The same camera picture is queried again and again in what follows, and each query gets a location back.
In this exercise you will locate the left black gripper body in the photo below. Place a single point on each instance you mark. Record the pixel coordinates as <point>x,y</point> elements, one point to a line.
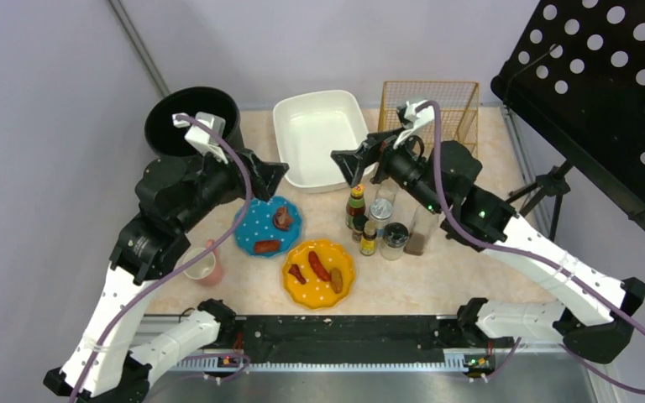
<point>249,174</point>

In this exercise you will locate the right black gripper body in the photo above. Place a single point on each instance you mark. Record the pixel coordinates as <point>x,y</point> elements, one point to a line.
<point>374,157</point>

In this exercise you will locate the silver lid glass jar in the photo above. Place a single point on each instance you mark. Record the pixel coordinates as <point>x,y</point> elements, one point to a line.
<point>380,213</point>

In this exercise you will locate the glass bottle brown contents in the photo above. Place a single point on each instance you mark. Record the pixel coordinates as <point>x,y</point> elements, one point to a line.
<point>422,227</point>

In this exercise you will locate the small yellow label bottle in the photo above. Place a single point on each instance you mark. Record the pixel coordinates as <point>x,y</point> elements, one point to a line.
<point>367,245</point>

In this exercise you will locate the glass oil bottle gold spout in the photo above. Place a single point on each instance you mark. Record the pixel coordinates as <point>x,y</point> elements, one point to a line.
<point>387,190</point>

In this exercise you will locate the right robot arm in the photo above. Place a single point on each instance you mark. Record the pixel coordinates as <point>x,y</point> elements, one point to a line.
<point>590,311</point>

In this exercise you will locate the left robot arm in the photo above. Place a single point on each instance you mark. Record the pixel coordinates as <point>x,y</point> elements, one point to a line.
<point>175,194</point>

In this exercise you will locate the brown meat piece on blue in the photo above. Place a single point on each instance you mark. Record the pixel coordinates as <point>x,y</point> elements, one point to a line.
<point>282,219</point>

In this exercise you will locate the blue polka dot plate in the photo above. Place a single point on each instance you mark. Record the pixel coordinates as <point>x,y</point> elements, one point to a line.
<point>258,225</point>

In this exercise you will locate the white rectangular basin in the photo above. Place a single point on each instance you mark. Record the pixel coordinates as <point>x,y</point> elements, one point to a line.
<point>308,128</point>

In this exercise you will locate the small black cap spice jar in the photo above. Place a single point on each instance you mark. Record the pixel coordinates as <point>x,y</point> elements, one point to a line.
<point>358,224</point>

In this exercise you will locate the red meat piece on blue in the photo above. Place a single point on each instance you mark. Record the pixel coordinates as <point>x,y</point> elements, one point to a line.
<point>269,246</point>

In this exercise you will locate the black lid glass jar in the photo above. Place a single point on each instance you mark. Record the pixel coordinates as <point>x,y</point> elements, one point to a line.
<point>394,239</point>

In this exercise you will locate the pink mug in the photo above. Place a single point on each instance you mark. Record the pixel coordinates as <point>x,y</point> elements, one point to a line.
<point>207,271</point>

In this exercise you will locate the small red piece on yellow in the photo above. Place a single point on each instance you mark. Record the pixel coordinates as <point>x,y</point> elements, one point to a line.
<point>295,272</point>

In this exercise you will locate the red sausage on yellow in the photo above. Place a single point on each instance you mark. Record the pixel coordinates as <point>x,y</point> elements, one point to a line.
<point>317,267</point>

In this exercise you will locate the brown piece on yellow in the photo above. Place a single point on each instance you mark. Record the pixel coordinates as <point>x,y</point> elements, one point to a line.
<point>336,280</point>

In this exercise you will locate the yellow polka dot plate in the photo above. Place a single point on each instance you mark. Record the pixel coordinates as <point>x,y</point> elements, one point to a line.
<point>316,294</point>

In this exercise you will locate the black tripod stand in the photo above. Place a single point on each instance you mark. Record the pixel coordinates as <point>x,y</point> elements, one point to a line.
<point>550,185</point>

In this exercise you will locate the black perforated panel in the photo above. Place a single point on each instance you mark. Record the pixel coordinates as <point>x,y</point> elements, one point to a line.
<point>577,76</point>

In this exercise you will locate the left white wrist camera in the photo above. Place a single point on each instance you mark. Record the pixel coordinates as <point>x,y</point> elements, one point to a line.
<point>200,139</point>

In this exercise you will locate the gold wire rack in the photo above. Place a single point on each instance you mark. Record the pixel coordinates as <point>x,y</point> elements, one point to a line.
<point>458,100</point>

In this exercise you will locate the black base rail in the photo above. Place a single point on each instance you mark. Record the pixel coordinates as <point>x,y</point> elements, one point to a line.
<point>347,344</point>

